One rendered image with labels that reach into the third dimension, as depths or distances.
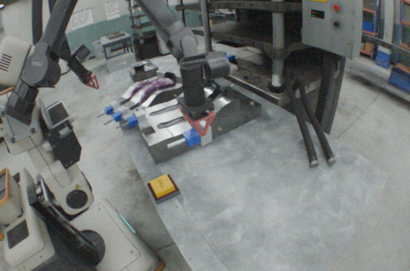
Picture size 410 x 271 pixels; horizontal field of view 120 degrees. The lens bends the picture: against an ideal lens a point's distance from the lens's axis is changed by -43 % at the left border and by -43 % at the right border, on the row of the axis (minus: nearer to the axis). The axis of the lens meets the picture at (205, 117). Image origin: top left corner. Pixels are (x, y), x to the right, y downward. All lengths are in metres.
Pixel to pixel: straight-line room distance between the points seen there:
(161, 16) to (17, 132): 0.48
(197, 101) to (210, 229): 0.34
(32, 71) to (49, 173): 0.41
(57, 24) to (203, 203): 0.63
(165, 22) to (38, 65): 0.33
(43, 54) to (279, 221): 0.72
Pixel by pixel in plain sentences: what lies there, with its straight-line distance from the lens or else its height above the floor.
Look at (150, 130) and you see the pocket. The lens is 0.79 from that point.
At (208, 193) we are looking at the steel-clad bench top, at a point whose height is 0.80.
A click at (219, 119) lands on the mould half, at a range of 0.77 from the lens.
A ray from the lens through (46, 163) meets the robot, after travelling 0.83.
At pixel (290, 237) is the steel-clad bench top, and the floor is 0.80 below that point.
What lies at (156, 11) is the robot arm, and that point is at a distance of 0.53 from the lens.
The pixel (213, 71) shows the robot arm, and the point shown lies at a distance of 0.51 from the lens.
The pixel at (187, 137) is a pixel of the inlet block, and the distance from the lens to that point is 0.58.
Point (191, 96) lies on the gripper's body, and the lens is 0.51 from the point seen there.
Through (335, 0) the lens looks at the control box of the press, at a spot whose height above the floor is 1.34.
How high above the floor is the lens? 1.30
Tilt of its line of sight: 33 degrees down
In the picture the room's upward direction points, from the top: 7 degrees counter-clockwise
